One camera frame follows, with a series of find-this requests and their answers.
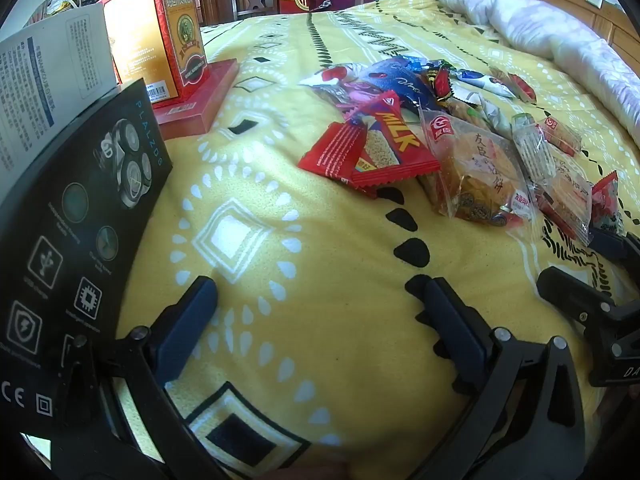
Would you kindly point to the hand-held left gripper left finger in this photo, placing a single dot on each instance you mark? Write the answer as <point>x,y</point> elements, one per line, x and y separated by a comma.
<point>190,310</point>

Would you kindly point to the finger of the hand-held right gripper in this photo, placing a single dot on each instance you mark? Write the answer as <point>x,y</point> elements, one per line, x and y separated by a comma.
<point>570,295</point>
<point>612,246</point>

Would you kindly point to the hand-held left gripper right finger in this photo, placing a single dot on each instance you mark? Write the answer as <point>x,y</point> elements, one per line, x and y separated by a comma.
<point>450,320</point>

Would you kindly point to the red candy packet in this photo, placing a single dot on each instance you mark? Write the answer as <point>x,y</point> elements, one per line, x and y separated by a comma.
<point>606,200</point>

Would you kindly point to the clear biscuit packet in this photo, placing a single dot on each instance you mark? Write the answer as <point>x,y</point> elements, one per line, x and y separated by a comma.
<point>565,195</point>

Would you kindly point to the small clear pastry packet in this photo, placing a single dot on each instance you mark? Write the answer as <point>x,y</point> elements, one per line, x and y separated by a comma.
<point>560,135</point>

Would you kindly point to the green white clear packet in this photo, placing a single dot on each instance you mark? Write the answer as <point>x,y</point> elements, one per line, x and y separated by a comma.
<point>530,145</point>

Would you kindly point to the clear round pastry packet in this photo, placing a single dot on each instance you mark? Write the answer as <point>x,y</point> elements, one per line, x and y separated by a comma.
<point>475,175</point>

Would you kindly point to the red cereal bar packet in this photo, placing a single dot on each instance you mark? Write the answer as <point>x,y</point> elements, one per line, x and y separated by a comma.
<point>395,145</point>

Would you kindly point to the small red pastry packet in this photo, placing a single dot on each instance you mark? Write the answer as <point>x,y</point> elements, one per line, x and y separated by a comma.
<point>520,87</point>

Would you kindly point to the white green snack packet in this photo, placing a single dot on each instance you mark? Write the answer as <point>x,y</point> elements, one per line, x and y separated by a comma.
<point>480,110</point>

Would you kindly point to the small red snack packet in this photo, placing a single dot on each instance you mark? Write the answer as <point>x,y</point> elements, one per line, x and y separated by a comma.
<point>330,152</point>

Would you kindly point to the white blue candy packet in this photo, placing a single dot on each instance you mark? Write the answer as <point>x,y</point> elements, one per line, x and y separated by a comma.
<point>482,81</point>

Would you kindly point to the red yellow candy wrapper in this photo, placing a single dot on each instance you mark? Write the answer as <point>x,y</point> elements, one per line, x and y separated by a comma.
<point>442,82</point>

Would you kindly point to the pink snack packet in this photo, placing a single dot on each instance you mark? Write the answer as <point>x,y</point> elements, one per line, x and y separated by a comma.
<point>345,97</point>

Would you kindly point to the white red snack packet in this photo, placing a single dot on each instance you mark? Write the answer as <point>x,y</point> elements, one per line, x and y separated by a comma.
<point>332,75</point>

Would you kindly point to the black shaver box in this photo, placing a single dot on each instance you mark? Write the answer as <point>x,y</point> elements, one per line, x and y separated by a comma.
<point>75,210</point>

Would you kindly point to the flat red box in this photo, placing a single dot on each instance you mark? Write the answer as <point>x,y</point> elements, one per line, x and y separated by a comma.
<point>200,105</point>

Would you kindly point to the wooden headboard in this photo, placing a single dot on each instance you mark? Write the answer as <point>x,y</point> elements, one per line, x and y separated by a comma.
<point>615,25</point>

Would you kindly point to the red orange upright box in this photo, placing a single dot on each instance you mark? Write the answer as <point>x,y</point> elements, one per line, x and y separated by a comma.
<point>150,35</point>

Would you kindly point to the white printed box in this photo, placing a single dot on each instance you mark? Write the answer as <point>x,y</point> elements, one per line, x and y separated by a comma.
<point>45,70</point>

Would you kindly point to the round folded tabletop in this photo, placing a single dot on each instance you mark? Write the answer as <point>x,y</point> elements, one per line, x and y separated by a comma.
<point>45,5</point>

